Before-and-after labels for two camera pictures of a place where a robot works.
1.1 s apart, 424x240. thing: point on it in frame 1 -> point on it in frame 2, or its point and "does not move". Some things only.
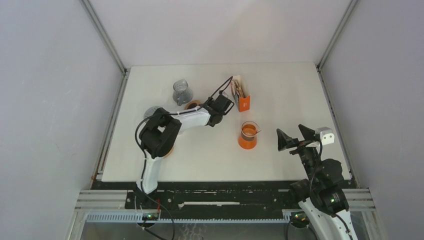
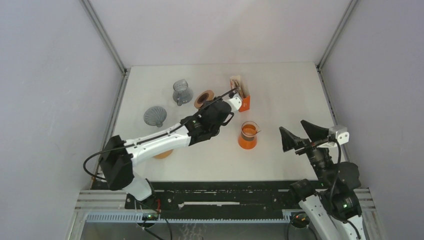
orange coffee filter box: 241,96 does not move
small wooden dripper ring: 192,104 -> 205,95
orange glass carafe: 248,138 does not move
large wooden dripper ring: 169,153 does not move
